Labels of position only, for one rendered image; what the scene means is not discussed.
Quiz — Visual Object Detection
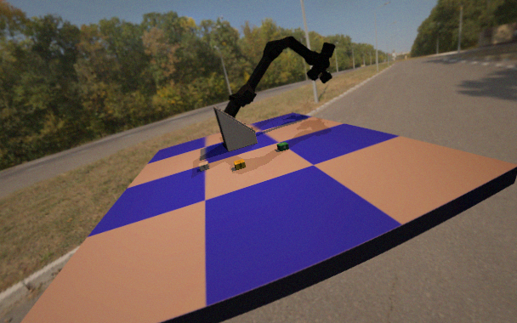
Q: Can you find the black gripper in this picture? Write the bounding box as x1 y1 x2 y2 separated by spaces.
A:
315 65 332 83

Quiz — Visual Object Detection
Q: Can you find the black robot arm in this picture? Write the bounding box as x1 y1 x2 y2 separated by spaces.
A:
223 37 336 118

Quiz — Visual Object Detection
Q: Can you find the orange block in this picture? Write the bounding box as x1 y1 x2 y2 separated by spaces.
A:
234 159 246 170

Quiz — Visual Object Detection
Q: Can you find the green block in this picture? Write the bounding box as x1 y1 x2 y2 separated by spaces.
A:
277 142 289 151

